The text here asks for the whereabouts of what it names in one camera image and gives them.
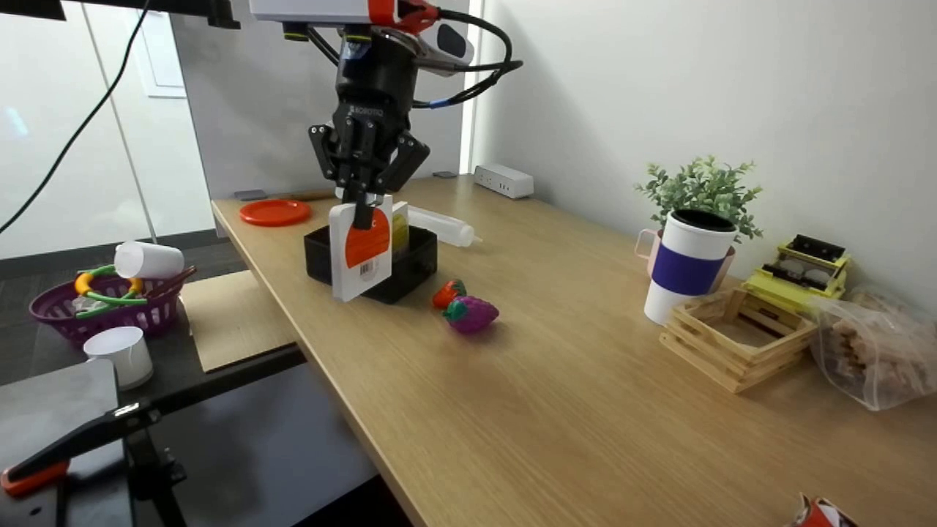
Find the white power strip box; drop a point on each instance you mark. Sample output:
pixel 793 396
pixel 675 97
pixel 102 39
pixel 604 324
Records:
pixel 506 179

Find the brown cardboard sheet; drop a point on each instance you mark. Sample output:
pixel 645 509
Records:
pixel 235 318

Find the orange round plate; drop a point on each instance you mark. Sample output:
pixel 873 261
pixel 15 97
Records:
pixel 276 212

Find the yellow toy machine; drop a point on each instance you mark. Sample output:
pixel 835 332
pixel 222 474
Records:
pixel 804 273

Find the black clamp with orange tip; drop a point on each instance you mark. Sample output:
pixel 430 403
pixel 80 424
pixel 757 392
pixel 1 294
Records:
pixel 126 416

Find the grey flat sheet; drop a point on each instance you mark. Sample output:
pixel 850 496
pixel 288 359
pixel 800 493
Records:
pixel 55 412

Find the clear bag of wooden pieces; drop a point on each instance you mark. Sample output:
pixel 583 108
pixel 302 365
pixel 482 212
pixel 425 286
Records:
pixel 873 354

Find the red toy strawberry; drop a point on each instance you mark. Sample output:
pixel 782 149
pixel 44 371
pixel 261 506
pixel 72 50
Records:
pixel 447 294

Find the stacked wooden crates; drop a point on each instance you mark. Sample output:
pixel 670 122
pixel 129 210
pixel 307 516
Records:
pixel 736 339

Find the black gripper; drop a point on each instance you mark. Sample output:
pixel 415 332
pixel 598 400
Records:
pixel 375 93

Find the white paper cup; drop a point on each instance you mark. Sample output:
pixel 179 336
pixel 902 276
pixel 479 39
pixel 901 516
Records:
pixel 148 260
pixel 121 354

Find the purple plastic basket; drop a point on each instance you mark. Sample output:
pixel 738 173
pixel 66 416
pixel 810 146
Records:
pixel 106 315

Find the green plant in pink pot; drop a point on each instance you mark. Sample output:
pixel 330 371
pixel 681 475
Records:
pixel 700 194

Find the black tripod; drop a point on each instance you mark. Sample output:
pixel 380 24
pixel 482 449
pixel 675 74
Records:
pixel 148 478

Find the translucent squeeze bottle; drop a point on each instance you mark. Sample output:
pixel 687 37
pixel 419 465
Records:
pixel 444 228

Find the black box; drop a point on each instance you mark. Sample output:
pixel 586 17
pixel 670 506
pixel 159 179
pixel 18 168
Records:
pixel 415 266

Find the red snack packet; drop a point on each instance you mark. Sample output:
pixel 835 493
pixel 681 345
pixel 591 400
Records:
pixel 822 513

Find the black side table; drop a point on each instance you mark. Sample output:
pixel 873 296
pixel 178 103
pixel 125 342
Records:
pixel 178 356

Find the purple toy eggplant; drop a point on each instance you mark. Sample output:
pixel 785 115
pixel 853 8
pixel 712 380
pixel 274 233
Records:
pixel 472 315

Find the black overhead mount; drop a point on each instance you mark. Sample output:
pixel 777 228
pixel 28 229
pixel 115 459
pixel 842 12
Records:
pixel 195 11

